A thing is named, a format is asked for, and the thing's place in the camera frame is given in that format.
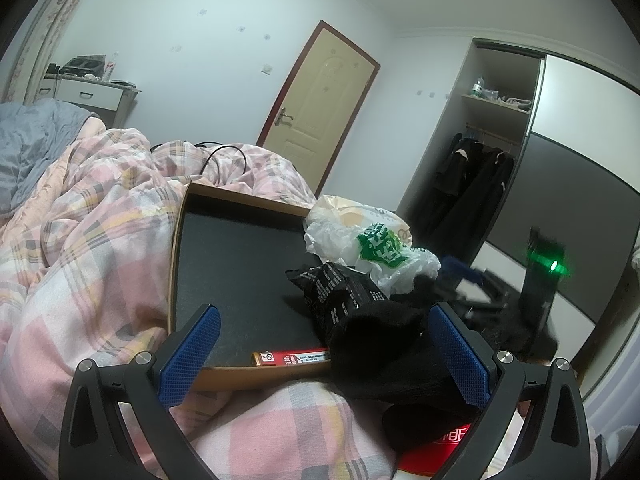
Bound black soft cloth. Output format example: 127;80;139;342
329;276;558;452

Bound black tracker with green light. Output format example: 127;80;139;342
518;226;568;356

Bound black hanging clothes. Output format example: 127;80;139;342
430;138;515;261

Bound red package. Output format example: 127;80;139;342
397;425;471;478

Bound white plastic bag green print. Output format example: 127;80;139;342
304;195;442;296

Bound black printed snack bag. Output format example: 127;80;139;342
285;262;387;344

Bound pink plaid quilt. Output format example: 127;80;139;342
1;129;395;479

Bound white wardrobe with sliding door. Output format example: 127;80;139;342
399;38;639;392

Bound cardboard box with black foam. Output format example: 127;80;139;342
167;182;330;392

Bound beige wooden door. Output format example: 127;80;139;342
257;21;380;193

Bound grey blanket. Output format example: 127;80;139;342
0;98;93;220

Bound white bedside desk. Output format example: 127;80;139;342
35;75;140;128

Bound floral curtain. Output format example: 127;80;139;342
1;0;81;104

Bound black cable on bed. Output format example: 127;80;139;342
192;140;249;183

